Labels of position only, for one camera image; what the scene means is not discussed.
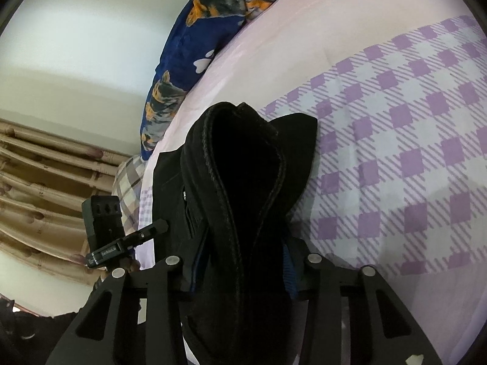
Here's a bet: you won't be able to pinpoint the pink bed sheet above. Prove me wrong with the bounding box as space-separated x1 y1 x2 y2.
137 0 487 236

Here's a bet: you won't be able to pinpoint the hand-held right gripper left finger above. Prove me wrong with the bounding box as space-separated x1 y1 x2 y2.
46 255 199 365

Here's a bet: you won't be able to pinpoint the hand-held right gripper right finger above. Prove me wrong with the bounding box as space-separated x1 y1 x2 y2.
282 239 444 365

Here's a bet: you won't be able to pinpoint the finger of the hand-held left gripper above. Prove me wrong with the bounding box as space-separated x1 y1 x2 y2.
121 219 170 247

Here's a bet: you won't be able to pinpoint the beige patterned curtain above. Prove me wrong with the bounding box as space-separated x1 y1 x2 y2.
0 117 135 289

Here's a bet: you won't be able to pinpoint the plaid pillow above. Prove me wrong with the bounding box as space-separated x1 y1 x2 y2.
112 154 148 233

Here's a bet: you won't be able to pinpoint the purple checked bed sheet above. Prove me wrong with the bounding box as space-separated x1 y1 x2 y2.
138 15 487 365

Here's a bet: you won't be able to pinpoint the black pants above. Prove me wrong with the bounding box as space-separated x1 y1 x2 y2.
151 101 319 365

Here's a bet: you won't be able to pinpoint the person's dark clothing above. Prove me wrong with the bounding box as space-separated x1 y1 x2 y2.
0 297 91 365

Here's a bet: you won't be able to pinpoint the blue orange patterned pillow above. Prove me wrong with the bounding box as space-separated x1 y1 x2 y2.
139 0 293 161

